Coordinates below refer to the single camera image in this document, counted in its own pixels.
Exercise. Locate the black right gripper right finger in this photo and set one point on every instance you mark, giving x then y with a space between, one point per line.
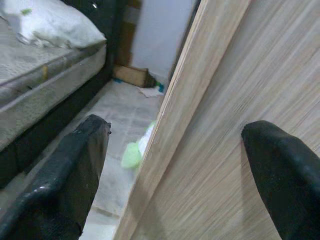
290 187

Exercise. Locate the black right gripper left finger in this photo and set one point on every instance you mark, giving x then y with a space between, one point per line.
57 187

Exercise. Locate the white pillow with green tree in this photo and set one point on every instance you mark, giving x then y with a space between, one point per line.
62 27

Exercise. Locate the black bed base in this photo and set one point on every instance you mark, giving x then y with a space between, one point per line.
57 125

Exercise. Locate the grey quilted mattress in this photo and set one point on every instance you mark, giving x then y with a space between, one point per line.
30 75

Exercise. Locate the light wooden wardrobe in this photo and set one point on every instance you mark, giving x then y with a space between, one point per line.
225 87

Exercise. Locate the white paper sheet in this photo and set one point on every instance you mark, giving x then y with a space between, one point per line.
150 92

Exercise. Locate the small wooden box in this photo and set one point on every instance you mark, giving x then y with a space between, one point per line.
130 75

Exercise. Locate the brown wooden board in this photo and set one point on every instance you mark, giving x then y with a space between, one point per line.
127 37

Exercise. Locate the black tufted headboard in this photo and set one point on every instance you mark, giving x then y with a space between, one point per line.
112 25

